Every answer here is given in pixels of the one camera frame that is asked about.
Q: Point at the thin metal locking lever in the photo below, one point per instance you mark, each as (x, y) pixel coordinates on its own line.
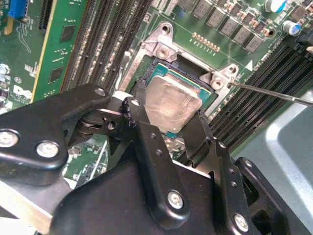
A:
(269, 92)

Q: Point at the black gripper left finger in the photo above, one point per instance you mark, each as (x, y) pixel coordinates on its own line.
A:
(36, 127)

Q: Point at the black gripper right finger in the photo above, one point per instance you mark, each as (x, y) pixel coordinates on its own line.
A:
(198, 137)

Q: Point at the silver CPU chip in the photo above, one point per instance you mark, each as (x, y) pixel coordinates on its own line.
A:
(171, 102)

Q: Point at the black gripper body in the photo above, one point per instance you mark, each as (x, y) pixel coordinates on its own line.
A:
(110, 208)

